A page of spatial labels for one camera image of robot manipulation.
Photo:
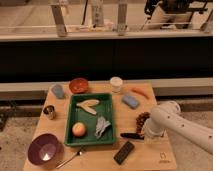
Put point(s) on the grey crumpled cloth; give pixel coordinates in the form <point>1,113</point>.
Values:
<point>101,125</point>

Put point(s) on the metal spoon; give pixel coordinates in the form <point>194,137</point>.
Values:
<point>78,153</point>

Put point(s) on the orange carrot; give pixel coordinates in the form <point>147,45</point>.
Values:
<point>139,91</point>

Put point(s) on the bunch of dark grapes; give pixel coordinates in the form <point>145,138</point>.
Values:
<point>140,120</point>

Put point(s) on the white paper cup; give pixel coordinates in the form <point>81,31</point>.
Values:
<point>116,84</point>

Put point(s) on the red bowl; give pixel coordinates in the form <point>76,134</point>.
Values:
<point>78,85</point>

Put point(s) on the blue sponge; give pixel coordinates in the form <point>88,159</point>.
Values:
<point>130,101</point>

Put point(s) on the black handled brush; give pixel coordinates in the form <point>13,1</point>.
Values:
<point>132,136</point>

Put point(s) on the banana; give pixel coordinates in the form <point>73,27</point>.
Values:
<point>87,105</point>

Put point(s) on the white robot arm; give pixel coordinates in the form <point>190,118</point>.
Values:
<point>167,115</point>

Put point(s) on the purple bowl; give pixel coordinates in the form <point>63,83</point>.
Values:
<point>43,149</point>

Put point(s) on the black rectangular block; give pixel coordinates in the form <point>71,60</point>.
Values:
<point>123,153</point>

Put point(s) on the green plastic tray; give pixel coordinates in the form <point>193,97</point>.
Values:
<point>76,114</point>

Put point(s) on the blue-grey cup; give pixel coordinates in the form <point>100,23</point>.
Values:
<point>57,90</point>

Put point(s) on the small metal cup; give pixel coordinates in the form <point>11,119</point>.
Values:
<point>49,111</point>

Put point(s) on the wooden table board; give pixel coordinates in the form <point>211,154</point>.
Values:
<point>148,154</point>

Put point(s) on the apple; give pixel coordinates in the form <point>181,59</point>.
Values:
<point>79,129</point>

